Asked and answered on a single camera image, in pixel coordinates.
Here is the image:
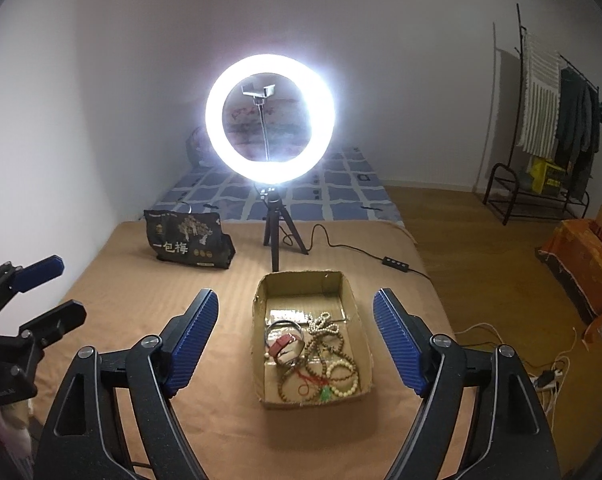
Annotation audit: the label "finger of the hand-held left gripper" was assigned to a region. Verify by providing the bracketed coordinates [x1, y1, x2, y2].
[18, 300, 88, 358]
[0, 255, 65, 311]

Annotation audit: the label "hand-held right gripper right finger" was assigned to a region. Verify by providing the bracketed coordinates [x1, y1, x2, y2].
[372, 287, 564, 480]

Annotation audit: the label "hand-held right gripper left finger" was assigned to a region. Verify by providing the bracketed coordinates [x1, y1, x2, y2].
[33, 288, 219, 480]

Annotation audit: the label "brown wooden bead necklace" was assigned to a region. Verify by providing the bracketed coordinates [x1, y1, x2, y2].
[278, 327, 362, 403]

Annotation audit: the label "white bead necklace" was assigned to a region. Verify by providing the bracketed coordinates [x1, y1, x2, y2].
[308, 312, 360, 398]

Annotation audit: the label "red bracelet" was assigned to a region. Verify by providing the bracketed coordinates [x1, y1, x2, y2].
[272, 332, 304, 363]

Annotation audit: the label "red string green pendant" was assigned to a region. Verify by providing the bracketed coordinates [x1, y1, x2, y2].
[293, 365, 334, 403]

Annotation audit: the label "cardboard box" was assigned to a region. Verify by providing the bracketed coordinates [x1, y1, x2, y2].
[251, 270, 375, 408]

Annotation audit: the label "black snack bag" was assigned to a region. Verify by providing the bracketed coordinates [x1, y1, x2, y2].
[143, 208, 236, 270]

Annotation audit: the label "black tripod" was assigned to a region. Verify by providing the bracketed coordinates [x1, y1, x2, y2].
[255, 182, 310, 273]

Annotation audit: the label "blue patterned bed sheet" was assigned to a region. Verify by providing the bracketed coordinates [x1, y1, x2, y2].
[158, 146, 406, 226]

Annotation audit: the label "black clothes rack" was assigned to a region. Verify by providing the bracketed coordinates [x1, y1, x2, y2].
[483, 4, 602, 226]

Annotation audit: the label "patterned pillow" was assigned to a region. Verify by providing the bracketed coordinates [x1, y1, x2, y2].
[187, 126, 214, 168]

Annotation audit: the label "orange cloth covered furniture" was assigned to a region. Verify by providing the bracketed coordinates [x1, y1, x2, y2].
[536, 205, 602, 341]

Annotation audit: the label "yellow box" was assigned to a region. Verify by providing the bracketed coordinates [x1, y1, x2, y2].
[528, 157, 566, 195]

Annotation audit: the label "phone holder clamp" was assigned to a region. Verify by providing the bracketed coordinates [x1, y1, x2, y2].
[242, 82, 276, 161]

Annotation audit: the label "dark hanging clothes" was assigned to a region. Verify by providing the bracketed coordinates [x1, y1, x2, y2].
[555, 67, 602, 201]

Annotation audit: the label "white hanging cloth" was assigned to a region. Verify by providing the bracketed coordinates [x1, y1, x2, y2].
[518, 32, 562, 158]

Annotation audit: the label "white power strip with cables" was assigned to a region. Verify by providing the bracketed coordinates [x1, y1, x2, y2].
[453, 325, 582, 411]

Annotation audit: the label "black ring light cable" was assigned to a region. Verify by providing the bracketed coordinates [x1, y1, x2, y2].
[308, 224, 432, 281]

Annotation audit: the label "white ring light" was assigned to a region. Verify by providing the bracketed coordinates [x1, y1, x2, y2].
[205, 52, 338, 184]

